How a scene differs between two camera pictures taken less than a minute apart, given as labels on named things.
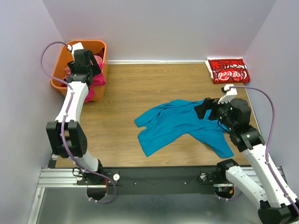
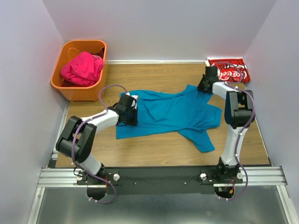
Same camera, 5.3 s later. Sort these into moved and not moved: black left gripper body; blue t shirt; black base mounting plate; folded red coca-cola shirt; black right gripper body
Moved: blue t shirt; black right gripper body; black left gripper body
Not moved: folded red coca-cola shirt; black base mounting plate
